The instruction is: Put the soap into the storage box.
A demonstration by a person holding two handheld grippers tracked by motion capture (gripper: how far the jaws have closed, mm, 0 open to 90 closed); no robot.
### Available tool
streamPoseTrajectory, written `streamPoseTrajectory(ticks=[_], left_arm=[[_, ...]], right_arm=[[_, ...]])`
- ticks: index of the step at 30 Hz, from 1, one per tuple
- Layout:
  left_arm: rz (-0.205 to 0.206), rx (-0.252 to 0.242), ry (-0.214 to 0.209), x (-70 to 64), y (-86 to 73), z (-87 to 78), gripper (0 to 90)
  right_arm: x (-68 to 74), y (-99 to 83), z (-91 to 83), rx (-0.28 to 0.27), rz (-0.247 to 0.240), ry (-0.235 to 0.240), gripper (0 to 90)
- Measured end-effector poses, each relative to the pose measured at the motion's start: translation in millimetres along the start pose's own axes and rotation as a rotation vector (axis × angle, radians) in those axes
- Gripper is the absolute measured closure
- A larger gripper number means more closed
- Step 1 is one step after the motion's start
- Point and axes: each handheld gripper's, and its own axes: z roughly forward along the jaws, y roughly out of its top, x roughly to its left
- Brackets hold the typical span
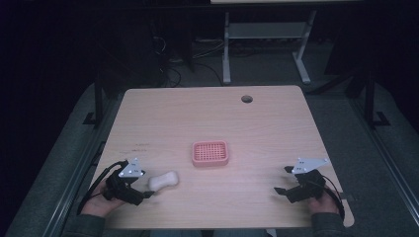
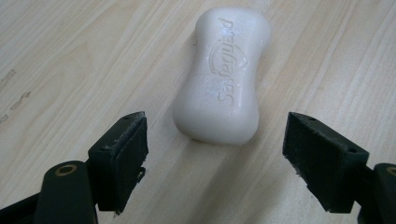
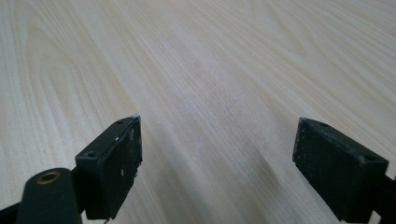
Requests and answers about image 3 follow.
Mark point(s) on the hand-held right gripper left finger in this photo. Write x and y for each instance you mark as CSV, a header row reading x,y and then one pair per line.
x,y
109,174

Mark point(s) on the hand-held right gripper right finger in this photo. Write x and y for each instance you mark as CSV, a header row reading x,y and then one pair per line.
x,y
336,174

